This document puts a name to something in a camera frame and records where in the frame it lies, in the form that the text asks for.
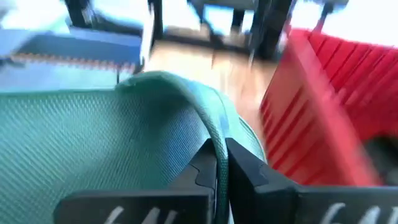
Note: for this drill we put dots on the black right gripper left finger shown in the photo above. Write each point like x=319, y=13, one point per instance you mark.
x=140, y=205

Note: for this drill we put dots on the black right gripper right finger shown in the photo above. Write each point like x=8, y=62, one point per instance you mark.
x=280, y=202

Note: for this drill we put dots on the green rubber slide sandal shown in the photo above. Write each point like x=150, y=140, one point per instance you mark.
x=93, y=140

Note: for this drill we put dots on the red plastic bin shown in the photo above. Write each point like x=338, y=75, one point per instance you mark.
x=311, y=124

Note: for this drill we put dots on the black frame post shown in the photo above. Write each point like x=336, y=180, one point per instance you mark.
x=270, y=28
x=155, y=18

